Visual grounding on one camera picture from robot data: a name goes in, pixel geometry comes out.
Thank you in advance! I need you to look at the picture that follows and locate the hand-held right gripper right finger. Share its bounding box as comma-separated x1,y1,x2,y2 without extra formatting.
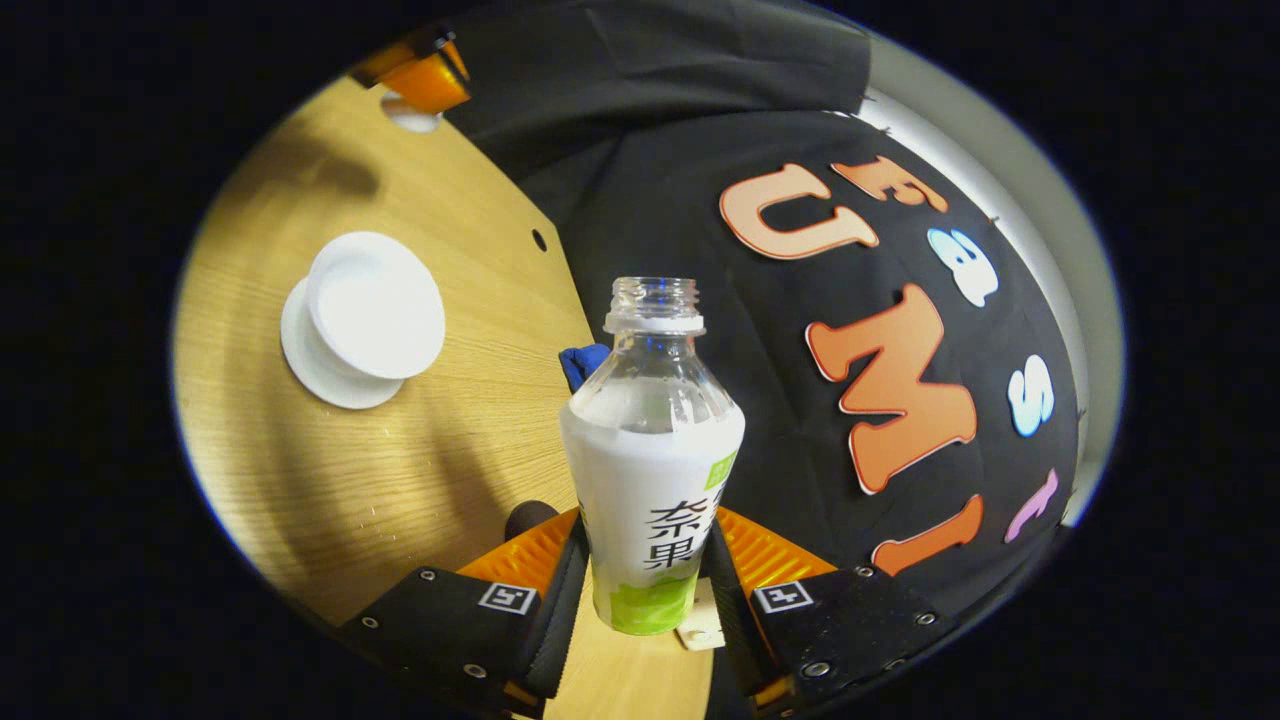
703,505,958,715

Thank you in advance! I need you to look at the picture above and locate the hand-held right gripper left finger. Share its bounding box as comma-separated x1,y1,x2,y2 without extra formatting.
335,505,593,717

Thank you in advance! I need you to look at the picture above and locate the dark round coaster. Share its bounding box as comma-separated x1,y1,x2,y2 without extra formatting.
504,499,562,542

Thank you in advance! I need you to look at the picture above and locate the clear plastic water bottle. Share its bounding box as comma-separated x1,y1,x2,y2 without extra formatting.
558,277,747,637

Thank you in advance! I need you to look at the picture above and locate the white teacup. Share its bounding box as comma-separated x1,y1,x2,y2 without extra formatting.
306,231,447,382

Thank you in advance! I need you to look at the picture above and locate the black backdrop cloth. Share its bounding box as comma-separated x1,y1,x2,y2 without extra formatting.
440,0,1089,621

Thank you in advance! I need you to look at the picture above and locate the blue cloth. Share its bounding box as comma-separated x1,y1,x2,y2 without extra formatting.
558,343,612,395

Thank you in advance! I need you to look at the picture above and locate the white saucer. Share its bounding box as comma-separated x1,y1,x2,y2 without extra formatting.
279,274,407,411

